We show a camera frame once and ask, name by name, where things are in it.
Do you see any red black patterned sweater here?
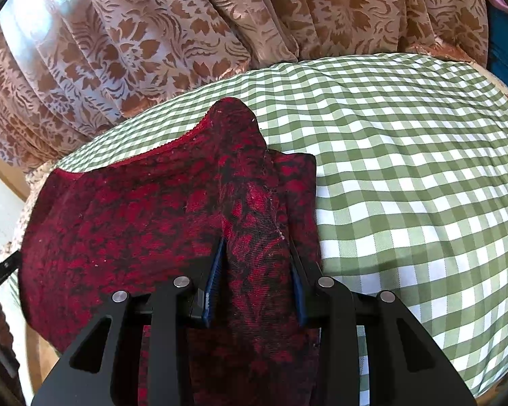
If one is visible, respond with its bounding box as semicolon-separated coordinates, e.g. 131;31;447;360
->
20;97;322;406

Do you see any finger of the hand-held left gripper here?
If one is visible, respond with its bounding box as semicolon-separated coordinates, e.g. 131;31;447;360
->
0;251;22;293

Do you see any green white checked cloth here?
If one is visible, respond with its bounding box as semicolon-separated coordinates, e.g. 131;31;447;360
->
8;53;508;400

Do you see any brown floral curtain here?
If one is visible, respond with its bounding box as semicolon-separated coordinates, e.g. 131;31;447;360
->
0;0;492;175

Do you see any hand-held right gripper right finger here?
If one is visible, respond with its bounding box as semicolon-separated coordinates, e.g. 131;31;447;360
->
289;241;477;406

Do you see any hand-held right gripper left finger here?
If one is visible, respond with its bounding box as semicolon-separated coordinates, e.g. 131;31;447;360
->
31;239;226;406

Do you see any blue bag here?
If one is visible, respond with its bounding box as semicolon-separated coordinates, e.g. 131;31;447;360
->
488;4;508;102

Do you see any white floral cloth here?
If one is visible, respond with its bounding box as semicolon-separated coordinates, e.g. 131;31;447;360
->
10;160;68;246

